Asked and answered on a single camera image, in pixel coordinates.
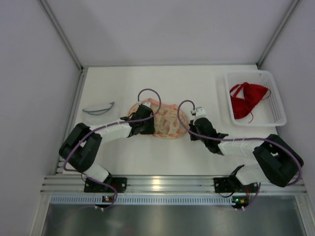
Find pink floral mesh laundry bag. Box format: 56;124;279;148
128;98;189;139

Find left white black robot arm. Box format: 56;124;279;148
59;102;155;184

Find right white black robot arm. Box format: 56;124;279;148
186;118;304;190

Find red bra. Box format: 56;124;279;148
229;82;271;123

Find clear plastic dome insert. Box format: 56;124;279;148
82;102;121;126

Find white plastic basket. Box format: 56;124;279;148
225;70;286;127

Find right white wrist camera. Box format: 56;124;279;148
190;107;206;119

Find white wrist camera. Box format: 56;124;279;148
137;99;151;107
190;107;206;119

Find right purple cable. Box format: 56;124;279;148
177;99;304;209

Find purple cable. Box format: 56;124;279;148
177;99;304;209
63;88;162;209

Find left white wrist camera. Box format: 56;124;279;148
137;99;151;107

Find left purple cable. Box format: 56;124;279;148
63;88;162;209

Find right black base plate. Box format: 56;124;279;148
213;177;258;194

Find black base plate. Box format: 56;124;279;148
84;177;127;193
213;177;258;194

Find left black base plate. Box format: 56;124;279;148
84;177;127;193

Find aluminium mounting rail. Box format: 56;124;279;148
40;175;307;196

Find grey slotted cable duct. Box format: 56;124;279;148
50;195;247;206

